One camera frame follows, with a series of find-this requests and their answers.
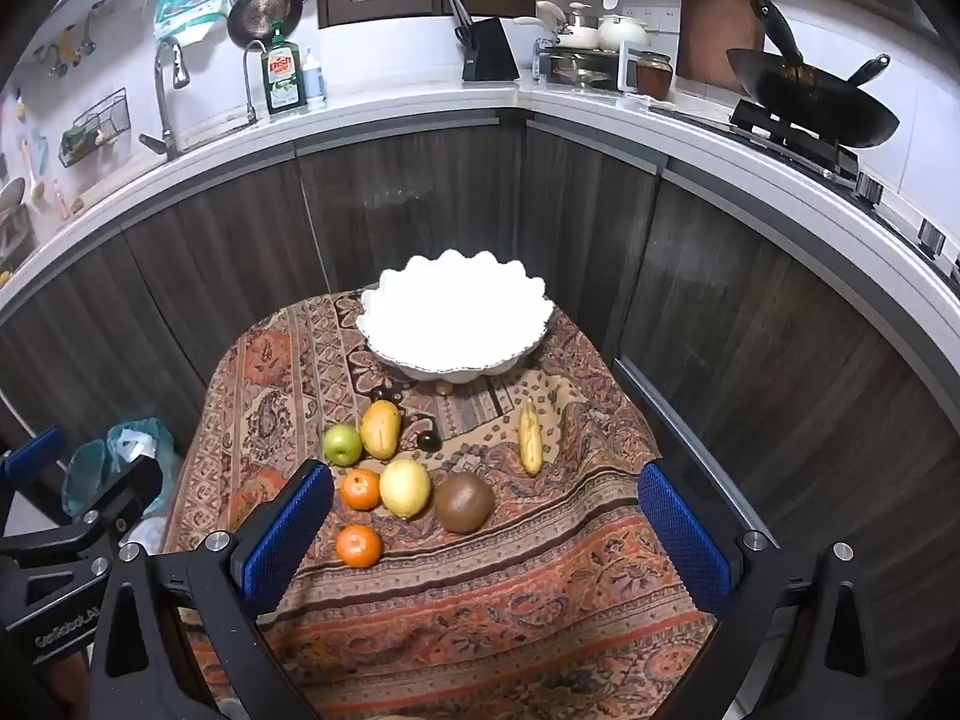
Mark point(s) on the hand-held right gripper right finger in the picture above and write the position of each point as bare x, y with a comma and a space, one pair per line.
684, 540

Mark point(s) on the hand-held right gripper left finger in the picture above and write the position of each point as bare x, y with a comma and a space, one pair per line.
289, 540

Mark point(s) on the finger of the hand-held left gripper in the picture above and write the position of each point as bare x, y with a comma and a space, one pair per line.
139, 487
30, 456

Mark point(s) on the orange tangerine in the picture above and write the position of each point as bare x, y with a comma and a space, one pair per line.
359, 546
361, 490

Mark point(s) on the yellow lemon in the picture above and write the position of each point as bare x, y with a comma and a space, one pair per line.
406, 488

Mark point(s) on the yellow mango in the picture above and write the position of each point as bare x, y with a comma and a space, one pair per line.
380, 430

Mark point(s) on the brown kiwi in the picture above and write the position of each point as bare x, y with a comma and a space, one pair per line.
464, 504

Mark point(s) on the white scalloped bowl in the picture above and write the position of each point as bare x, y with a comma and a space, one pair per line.
457, 315

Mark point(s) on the blue plastic bag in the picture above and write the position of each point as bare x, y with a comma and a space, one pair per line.
135, 442

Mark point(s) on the green apple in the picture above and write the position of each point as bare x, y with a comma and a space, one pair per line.
342, 445

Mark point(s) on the small dark round fruit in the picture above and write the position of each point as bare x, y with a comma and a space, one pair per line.
385, 395
429, 441

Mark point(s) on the yellow banana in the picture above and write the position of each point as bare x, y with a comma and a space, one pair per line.
531, 439

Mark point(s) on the patterned orange tablecloth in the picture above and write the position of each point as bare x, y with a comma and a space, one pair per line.
480, 600

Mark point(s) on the dark wood base cabinets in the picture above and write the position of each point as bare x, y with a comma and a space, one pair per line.
450, 187

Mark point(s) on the chrome kitchen faucet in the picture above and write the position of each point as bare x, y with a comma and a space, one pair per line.
161, 90

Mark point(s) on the black gas stove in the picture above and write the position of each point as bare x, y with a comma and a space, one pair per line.
810, 146

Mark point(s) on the thin chrome gooseneck tap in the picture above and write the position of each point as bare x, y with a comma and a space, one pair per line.
246, 82

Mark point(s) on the green dish soap bottle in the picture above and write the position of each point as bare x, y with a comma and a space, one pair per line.
283, 79

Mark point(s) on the small white bottle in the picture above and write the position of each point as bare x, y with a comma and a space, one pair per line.
315, 82

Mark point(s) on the black wok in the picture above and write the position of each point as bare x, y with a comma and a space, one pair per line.
817, 109

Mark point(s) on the white kitchen countertop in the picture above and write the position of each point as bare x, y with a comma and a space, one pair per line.
420, 101

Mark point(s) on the glass jar with red paste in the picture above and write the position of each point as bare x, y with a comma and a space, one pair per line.
654, 79

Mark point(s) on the hanging plastic package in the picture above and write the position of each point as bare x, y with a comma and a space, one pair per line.
187, 0

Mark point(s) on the metal counter rack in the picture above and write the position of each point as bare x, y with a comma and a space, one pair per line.
577, 67

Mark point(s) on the hanging dark frying pan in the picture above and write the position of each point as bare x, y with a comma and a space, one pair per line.
262, 19

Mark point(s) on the brown wooden cutting board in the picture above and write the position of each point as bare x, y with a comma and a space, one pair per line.
712, 30

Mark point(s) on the white ceramic pot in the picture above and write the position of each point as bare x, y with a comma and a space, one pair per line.
621, 31

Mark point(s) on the white lidded pot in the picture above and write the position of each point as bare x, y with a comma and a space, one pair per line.
577, 34

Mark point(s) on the black knife block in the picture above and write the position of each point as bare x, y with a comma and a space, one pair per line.
491, 52

